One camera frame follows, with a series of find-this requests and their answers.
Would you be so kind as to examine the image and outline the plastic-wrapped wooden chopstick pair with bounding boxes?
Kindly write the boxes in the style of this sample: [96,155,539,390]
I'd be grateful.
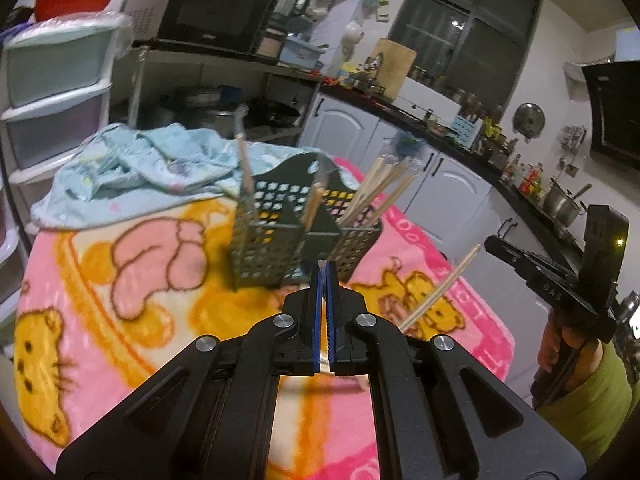
[316,259,332,376]
[337,152,401,226]
[350,157,423,228]

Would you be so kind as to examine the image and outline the row of spice jars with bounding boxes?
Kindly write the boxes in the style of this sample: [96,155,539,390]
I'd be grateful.
[407,65,506,126]

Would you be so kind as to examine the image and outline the light blue plastic basket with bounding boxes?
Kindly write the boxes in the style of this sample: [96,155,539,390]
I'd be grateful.
[280,40,326,68]

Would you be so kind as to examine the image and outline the person's right hand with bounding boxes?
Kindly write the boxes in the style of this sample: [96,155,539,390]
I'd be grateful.
[537,310,608,386]

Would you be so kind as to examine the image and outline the steel stockpot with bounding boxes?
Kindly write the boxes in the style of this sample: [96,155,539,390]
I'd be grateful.
[542,177,588,226]

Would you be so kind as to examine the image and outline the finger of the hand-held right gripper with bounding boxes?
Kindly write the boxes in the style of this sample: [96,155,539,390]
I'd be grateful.
[495,252,546,286]
[484,236,583,281]

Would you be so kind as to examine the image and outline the round steel lid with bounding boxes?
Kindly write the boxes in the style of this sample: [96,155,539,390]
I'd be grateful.
[512,102,546,141]

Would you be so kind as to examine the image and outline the dark kitchen window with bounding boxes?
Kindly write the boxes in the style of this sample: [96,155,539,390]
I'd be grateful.
[387,0,543,111]

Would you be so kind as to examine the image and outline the black wok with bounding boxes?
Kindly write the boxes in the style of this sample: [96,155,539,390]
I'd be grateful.
[247,97,301,127]

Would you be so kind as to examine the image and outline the wire wall rack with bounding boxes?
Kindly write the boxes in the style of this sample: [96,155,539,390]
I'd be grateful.
[560,125,588,176]

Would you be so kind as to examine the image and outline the pink cartoon bear blanket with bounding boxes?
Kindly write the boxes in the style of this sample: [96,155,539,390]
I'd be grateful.
[12,157,516,480]

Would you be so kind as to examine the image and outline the black microwave oven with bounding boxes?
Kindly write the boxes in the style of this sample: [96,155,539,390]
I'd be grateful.
[122,0,276,56]

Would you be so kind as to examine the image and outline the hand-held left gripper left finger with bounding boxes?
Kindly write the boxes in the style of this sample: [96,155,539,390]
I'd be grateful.
[55,266,323,480]

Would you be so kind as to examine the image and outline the white plastic drawer unit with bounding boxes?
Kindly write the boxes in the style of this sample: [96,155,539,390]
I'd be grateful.
[0,12,133,306]

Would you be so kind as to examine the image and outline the white kitchen cabinet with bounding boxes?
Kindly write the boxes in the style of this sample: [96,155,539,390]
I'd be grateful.
[297,92,566,281]

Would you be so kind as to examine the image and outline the black range hood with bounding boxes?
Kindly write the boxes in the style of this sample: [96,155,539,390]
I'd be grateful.
[580,57,640,163]

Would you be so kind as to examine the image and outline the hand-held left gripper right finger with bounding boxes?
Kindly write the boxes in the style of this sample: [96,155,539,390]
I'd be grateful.
[325,266,587,480]

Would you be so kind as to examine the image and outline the dark green perforated utensil holder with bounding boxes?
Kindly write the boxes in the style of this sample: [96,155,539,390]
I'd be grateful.
[230,152,383,291]

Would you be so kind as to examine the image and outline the black-topped kitchen shelf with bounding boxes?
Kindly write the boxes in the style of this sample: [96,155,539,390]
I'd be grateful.
[112,40,323,143]

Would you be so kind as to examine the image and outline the blue knife block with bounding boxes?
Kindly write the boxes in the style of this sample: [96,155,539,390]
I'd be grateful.
[451,112,483,148]

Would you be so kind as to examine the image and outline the row of condiment bottles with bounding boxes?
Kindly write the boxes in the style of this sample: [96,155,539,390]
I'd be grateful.
[500,152,546,196]

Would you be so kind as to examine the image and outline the wooden cutting board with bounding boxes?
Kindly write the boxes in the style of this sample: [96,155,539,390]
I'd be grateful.
[370,38,417,100]

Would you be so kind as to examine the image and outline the light blue printed cloth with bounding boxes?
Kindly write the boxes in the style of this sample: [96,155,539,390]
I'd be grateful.
[31,122,321,231]

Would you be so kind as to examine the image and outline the steel cooking pot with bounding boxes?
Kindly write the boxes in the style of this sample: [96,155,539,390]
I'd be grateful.
[160,87,241,133]

